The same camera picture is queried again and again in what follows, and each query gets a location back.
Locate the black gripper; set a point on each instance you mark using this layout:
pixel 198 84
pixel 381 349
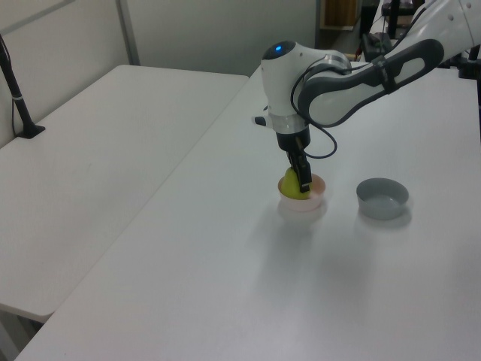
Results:
pixel 289 140

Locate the green pear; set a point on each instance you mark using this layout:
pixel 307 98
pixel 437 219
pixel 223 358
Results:
pixel 290 186

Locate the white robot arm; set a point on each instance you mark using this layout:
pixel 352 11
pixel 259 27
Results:
pixel 285 79

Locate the pink plastic bowl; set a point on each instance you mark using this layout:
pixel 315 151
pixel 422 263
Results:
pixel 302 205

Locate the grey plastic bowl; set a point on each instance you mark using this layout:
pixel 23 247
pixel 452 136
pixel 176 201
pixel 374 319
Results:
pixel 379 210

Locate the black equipment box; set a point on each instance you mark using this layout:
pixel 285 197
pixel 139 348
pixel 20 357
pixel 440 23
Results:
pixel 376 47

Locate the light wooden cabinet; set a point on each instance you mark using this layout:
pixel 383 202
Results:
pixel 338 13

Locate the black monitor stand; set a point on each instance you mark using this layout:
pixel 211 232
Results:
pixel 393 17

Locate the grey metal partition post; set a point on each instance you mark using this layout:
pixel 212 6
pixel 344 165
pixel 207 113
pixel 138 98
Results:
pixel 129 34

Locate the black camera pole with base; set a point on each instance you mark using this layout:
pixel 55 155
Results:
pixel 19 105

